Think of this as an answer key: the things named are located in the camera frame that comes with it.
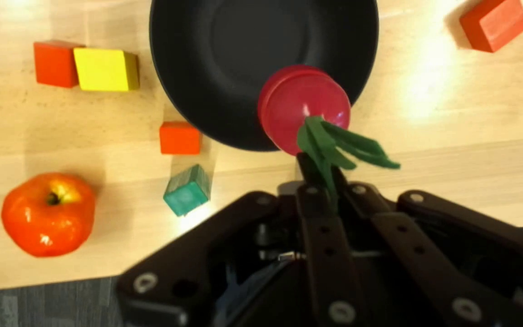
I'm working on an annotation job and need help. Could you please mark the black bowl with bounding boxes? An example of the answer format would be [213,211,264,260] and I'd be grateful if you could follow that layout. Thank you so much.
[149,0,380,151]

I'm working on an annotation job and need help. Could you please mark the red toy radish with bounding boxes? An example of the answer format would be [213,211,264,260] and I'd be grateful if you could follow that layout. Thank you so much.
[258,65,400,196]

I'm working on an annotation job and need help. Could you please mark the yellow cube right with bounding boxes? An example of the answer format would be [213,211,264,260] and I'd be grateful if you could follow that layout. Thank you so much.
[75,47,140,91]

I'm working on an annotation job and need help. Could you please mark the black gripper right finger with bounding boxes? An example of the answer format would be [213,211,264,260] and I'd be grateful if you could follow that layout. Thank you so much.
[334,173,523,327]

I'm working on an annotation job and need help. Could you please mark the red cube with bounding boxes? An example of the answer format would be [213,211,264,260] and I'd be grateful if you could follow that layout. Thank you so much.
[460,0,523,53]
[33,40,78,89]

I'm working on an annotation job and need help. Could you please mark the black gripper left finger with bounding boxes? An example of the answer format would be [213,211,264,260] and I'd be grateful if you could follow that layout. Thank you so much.
[296,154,362,327]

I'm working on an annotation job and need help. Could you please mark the green cube edge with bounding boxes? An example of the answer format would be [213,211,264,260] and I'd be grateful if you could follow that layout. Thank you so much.
[164,165,211,216]

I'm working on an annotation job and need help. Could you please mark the small orange red block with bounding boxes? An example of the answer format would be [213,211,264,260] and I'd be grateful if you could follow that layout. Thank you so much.
[160,122,202,154]

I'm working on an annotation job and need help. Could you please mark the red orange toy apple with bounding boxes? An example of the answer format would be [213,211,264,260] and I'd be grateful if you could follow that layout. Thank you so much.
[0,173,97,258]

